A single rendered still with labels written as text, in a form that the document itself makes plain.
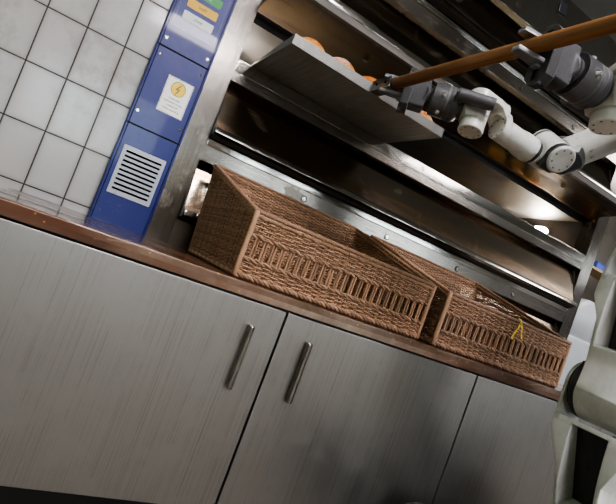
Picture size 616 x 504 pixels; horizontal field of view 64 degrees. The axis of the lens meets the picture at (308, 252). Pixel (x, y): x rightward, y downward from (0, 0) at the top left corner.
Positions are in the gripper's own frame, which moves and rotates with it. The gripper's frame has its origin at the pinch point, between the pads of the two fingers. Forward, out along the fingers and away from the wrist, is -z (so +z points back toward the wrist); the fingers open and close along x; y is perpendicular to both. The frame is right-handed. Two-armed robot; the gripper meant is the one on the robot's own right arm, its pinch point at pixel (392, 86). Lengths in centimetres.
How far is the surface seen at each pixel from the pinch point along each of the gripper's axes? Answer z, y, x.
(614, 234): 309, -597, 147
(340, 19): -22.5, -10.6, 19.2
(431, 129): 13.9, -18.5, -1.3
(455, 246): 38, -63, -26
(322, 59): -19.5, 5.2, -1.0
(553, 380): 76, -35, -60
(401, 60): -2.4, -24.0, 19.1
